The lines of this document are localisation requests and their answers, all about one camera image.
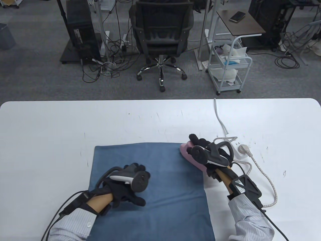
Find person's right hand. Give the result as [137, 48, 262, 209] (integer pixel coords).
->
[189, 134, 235, 180]

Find person's left hand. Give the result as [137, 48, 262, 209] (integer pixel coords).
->
[102, 163, 151, 208]

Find pink electric iron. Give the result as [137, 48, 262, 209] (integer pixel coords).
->
[180, 141, 213, 177]

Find blue pillowcase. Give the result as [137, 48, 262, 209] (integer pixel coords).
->
[85, 142, 215, 241]

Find braided iron cord with plug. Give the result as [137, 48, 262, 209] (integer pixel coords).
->
[213, 136, 278, 207]

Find person's right forearm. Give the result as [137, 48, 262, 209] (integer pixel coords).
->
[216, 169, 275, 241]

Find person's left forearm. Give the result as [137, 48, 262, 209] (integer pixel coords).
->
[48, 193, 113, 241]

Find grey white left hand controller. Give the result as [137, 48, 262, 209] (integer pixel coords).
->
[95, 166, 151, 193]

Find grey white hand controller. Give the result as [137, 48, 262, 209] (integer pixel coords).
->
[187, 141, 235, 167]
[95, 166, 151, 193]

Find grey white right hand controller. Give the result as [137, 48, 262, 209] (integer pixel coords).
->
[187, 141, 235, 167]

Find white rolling cart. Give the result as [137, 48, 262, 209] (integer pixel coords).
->
[206, 35, 252, 96]

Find pile of white papers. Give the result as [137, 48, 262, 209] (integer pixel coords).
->
[213, 66, 238, 86]

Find crumpled white paper sheets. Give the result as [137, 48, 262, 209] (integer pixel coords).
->
[221, 43, 248, 60]

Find white table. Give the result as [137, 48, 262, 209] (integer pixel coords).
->
[0, 98, 321, 241]

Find black office chair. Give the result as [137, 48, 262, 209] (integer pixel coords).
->
[128, 0, 195, 92]

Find brown side table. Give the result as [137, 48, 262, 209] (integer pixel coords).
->
[216, 10, 266, 37]

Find smartphone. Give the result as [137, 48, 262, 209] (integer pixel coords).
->
[229, 11, 246, 23]

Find black computer tower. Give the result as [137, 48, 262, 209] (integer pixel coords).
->
[66, 0, 102, 65]
[248, 0, 289, 45]

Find black floor stand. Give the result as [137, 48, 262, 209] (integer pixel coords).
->
[56, 0, 83, 65]

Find white power strip cable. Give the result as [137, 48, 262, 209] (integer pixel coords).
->
[214, 98, 229, 136]

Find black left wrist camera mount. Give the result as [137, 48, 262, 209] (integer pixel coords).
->
[59, 191, 112, 216]

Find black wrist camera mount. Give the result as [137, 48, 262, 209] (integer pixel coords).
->
[59, 191, 112, 216]
[227, 175, 263, 209]

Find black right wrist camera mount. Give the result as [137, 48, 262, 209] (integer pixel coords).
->
[227, 175, 263, 209]

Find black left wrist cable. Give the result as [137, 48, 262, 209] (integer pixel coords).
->
[41, 191, 87, 241]

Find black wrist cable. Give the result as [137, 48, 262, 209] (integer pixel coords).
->
[41, 191, 87, 241]
[231, 162, 289, 241]

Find white metal frame post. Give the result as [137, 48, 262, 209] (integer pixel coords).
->
[195, 0, 216, 71]
[94, 0, 109, 59]

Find coiled black cable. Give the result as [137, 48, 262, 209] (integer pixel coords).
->
[275, 54, 300, 70]

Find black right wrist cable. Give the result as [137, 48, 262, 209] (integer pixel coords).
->
[231, 162, 289, 241]

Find tangle of black floor cables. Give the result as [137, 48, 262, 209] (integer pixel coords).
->
[82, 38, 141, 83]

